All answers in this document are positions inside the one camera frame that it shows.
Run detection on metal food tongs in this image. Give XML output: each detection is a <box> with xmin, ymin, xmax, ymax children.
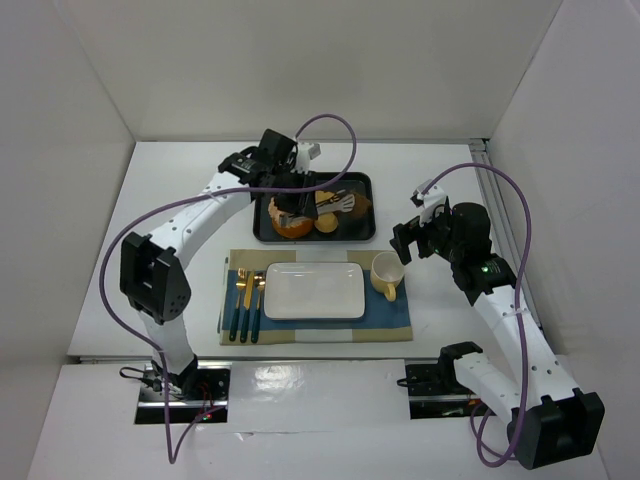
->
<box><xmin>276</xmin><ymin>190</ymin><xmax>356</xmax><ymax>227</ymax></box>

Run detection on dark brown bread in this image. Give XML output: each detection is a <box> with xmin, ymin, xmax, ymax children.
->
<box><xmin>348</xmin><ymin>192</ymin><xmax>372</xmax><ymax>219</ymax></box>

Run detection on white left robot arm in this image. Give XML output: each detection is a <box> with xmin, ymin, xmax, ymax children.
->
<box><xmin>120</xmin><ymin>129</ymin><xmax>320</xmax><ymax>392</ymax></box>

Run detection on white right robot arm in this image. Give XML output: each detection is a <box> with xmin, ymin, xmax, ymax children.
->
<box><xmin>390</xmin><ymin>203</ymin><xmax>605</xmax><ymax>470</ymax></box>

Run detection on flat seeded bread slice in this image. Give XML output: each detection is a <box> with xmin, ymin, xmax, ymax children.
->
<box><xmin>315</xmin><ymin>190</ymin><xmax>341</xmax><ymax>207</ymax></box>

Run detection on large orange flower bread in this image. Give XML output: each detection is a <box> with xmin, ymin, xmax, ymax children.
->
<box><xmin>268</xmin><ymin>197</ymin><xmax>314</xmax><ymax>239</ymax></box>

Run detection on small round yellow bun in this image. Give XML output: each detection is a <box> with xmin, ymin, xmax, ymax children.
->
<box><xmin>314</xmin><ymin>213</ymin><xmax>339</xmax><ymax>234</ymax></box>

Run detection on yellow mug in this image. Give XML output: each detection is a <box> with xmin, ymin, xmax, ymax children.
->
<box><xmin>370</xmin><ymin>251</ymin><xmax>405</xmax><ymax>302</ymax></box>

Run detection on black rectangular tray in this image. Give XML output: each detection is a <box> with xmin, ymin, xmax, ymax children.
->
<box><xmin>253</xmin><ymin>172</ymin><xmax>376</xmax><ymax>244</ymax></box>

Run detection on white rectangular plate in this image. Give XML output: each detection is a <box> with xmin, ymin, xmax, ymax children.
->
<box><xmin>264</xmin><ymin>262</ymin><xmax>365</xmax><ymax>321</ymax></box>

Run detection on blue beige placemat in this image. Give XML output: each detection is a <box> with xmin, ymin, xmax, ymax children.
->
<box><xmin>217</xmin><ymin>249</ymin><xmax>413</xmax><ymax>346</ymax></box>

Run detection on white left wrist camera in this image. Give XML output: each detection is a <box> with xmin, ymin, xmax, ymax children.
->
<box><xmin>294</xmin><ymin>142</ymin><xmax>321</xmax><ymax>173</ymax></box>

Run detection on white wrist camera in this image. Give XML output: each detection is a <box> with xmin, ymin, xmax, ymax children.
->
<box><xmin>411</xmin><ymin>182</ymin><xmax>447</xmax><ymax>225</ymax></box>
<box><xmin>294</xmin><ymin>142</ymin><xmax>321</xmax><ymax>173</ymax></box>

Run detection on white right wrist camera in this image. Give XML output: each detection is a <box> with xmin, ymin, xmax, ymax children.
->
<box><xmin>411</xmin><ymin>182</ymin><xmax>447</xmax><ymax>225</ymax></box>

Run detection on aluminium frame rail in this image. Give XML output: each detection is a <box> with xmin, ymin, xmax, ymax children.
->
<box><xmin>469</xmin><ymin>138</ymin><xmax>544</xmax><ymax>335</ymax></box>

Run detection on gold spoon green handle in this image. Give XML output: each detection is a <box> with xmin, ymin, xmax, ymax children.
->
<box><xmin>250</xmin><ymin>271</ymin><xmax>266</xmax><ymax>344</ymax></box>

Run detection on gold fork green handle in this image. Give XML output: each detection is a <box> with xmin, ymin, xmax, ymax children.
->
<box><xmin>229</xmin><ymin>268</ymin><xmax>248</xmax><ymax>342</ymax></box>

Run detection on gold knife green handle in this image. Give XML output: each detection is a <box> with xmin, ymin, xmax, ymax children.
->
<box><xmin>240</xmin><ymin>271</ymin><xmax>256</xmax><ymax>343</ymax></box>

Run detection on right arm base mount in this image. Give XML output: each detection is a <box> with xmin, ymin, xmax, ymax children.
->
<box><xmin>396</xmin><ymin>363</ymin><xmax>486</xmax><ymax>420</ymax></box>

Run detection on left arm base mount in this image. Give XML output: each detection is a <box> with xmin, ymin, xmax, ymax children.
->
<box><xmin>119</xmin><ymin>364</ymin><xmax>231</xmax><ymax>425</ymax></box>

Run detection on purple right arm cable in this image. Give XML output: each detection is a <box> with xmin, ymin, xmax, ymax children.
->
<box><xmin>424</xmin><ymin>160</ymin><xmax>531</xmax><ymax>466</ymax></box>

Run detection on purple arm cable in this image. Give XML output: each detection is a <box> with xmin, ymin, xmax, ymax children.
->
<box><xmin>424</xmin><ymin>160</ymin><xmax>531</xmax><ymax>466</ymax></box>
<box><xmin>99</xmin><ymin>114</ymin><xmax>357</xmax><ymax>465</ymax></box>

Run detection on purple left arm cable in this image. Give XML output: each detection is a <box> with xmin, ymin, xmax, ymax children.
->
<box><xmin>99</xmin><ymin>114</ymin><xmax>357</xmax><ymax>465</ymax></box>

